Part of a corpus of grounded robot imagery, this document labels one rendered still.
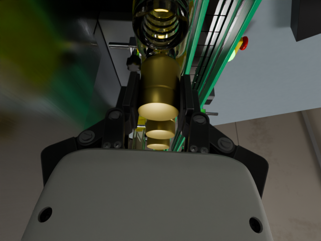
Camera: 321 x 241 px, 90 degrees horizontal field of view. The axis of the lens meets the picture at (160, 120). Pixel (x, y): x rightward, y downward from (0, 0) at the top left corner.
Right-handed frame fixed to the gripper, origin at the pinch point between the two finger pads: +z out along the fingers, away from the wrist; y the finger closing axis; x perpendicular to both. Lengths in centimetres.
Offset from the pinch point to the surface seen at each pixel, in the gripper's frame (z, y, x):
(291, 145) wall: 107, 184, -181
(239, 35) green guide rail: 20.2, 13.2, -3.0
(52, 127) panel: 0.8, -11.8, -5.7
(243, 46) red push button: 39.7, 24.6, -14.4
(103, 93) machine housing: 21.5, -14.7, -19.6
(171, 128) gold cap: 0.7, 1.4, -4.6
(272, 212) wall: 31, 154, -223
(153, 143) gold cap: 1.8, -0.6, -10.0
